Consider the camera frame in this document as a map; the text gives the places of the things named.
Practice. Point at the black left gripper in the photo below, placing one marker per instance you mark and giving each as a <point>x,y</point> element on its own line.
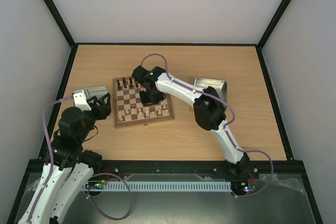
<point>106,109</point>

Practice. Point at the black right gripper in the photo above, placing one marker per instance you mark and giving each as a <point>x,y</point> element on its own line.
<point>151,98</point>

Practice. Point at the gold metal tin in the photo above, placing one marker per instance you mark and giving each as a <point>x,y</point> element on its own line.
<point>213,88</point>

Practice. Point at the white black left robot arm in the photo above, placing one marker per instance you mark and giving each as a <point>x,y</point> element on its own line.
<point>67,165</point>

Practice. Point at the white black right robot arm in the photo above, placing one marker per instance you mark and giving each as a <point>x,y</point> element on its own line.
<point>210,121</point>

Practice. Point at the wooden chess board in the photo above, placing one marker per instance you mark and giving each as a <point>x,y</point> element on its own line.
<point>129,110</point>

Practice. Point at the silver tin lid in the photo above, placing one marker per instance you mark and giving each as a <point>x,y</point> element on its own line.
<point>96,91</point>

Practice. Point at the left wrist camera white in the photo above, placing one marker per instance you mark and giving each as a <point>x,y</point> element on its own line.
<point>80,100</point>

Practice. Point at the light blue cable duct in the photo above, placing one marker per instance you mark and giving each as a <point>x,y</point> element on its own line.
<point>160,186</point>

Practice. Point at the black frame post left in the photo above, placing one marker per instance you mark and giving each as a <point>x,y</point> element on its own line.
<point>60,22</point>

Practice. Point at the black frame post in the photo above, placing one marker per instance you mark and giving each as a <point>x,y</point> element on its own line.
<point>273,23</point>
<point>60,22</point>

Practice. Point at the black frame post right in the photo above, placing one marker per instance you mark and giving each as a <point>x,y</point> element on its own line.
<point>273,23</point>

